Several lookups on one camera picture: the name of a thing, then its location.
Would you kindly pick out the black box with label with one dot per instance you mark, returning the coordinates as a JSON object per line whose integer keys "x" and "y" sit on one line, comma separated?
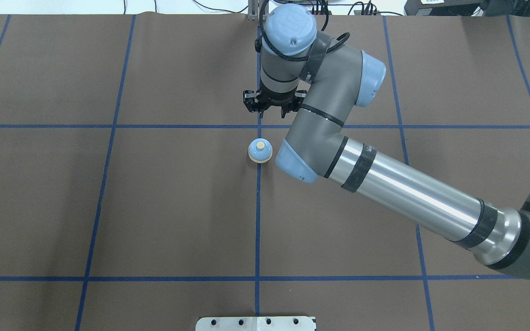
{"x": 441, "y": 7}

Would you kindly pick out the blue service bell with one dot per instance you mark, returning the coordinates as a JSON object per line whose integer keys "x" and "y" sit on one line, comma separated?
{"x": 260, "y": 151}

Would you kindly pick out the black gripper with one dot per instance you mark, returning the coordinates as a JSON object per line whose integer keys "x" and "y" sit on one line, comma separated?
{"x": 275, "y": 98}

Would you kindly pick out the white camera pillar with base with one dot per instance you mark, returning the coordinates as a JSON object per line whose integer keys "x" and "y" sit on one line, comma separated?
{"x": 257, "y": 323}

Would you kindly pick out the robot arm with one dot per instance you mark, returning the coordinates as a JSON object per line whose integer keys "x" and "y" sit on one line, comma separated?
{"x": 321, "y": 78}

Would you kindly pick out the aluminium frame post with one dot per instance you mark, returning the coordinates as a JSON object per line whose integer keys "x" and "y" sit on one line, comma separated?
{"x": 258, "y": 10}

